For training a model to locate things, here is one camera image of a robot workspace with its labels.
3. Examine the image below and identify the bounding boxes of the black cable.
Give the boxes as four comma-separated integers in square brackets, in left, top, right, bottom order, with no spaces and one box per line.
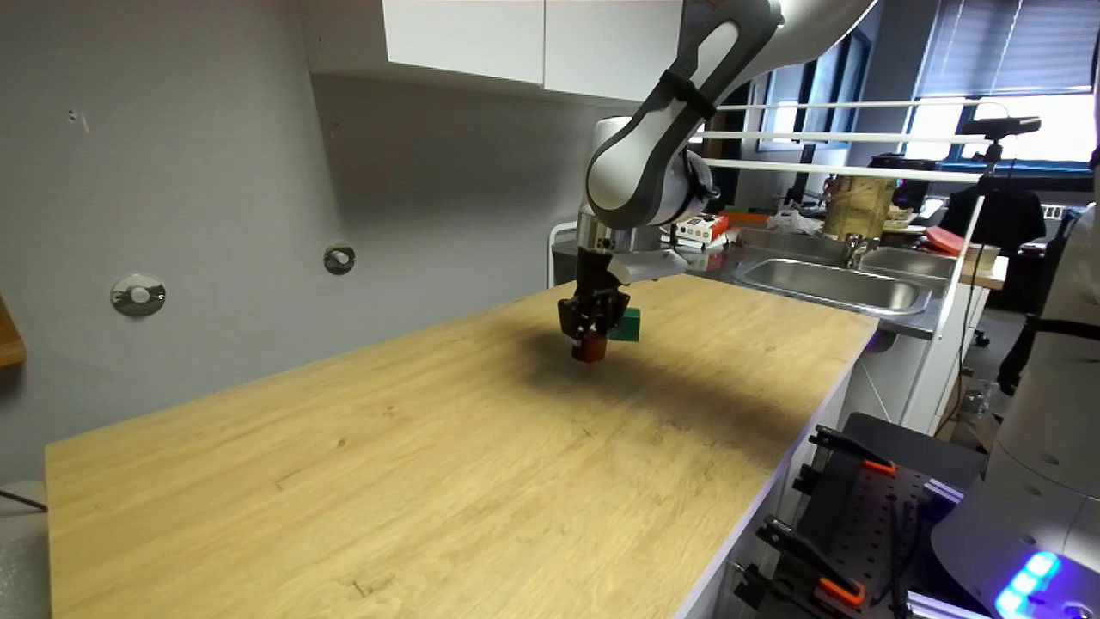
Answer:
[0,487,51,515]

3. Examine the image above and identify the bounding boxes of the black clamp orange handle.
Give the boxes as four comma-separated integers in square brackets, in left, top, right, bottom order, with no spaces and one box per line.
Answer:
[803,424,899,481]
[730,513,873,619]

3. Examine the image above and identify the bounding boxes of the round grey wall socket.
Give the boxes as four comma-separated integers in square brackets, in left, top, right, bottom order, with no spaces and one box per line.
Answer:
[105,271,169,319]

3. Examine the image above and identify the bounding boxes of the stainless steel sink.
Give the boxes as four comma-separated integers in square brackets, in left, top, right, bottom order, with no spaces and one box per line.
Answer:
[732,251,943,324]

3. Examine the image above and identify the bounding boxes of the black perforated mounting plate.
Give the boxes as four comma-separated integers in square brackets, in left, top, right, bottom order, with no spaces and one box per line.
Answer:
[788,409,989,619]

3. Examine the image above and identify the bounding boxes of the black office chair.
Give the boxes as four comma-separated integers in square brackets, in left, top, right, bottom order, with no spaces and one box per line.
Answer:
[939,176,1047,261]

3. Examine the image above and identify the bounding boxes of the white wall cabinet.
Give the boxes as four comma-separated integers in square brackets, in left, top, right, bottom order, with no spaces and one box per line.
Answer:
[378,0,686,107]

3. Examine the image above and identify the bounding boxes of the black camera on tripod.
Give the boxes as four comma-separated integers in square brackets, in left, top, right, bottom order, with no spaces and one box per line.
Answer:
[953,112,1046,165]

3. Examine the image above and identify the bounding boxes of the window blind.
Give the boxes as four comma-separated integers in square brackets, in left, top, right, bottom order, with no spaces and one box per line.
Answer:
[915,0,1100,100]

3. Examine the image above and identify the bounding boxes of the orange block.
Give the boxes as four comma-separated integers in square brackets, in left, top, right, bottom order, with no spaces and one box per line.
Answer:
[571,330,611,369]

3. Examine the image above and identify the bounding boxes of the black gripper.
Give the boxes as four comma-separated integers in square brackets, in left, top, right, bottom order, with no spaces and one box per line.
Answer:
[554,244,634,348]

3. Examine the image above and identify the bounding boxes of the small red object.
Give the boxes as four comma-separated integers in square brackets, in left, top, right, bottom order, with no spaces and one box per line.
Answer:
[920,222,970,257]

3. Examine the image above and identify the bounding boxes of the red and white box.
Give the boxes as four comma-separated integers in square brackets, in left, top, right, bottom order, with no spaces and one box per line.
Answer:
[667,208,744,254]

